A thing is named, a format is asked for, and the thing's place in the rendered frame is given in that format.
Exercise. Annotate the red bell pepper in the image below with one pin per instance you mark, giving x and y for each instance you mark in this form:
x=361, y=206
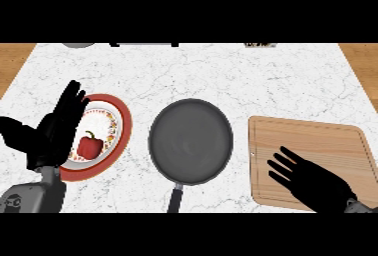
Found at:
x=89, y=146

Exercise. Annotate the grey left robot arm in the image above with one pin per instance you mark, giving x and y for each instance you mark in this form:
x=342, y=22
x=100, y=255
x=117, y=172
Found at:
x=36, y=193

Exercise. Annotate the wooden cutting board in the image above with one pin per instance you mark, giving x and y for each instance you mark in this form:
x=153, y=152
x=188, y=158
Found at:
x=311, y=150

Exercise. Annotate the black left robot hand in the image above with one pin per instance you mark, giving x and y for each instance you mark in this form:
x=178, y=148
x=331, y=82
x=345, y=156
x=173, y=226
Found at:
x=57, y=133

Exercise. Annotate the white patterned plate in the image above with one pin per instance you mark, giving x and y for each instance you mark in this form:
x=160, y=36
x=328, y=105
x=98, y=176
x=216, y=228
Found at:
x=101, y=130

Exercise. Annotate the grey round object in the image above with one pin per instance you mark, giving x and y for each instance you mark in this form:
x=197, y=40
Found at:
x=77, y=45

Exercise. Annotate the pale appliance with dark feet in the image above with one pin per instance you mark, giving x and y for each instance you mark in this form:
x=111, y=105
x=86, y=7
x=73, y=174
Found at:
x=144, y=44

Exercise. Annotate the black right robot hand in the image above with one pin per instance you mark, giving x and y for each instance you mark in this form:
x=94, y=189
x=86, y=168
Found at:
x=315, y=186

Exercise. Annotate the dark patterned container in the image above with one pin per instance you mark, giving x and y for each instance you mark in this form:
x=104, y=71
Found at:
x=261, y=44

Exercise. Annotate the red round placemat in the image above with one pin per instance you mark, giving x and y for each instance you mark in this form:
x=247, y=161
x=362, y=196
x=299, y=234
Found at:
x=119, y=133

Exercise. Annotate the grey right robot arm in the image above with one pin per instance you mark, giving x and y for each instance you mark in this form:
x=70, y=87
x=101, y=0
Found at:
x=362, y=206

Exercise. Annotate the dark grey frying pan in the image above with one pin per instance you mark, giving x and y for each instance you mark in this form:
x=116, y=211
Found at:
x=191, y=141

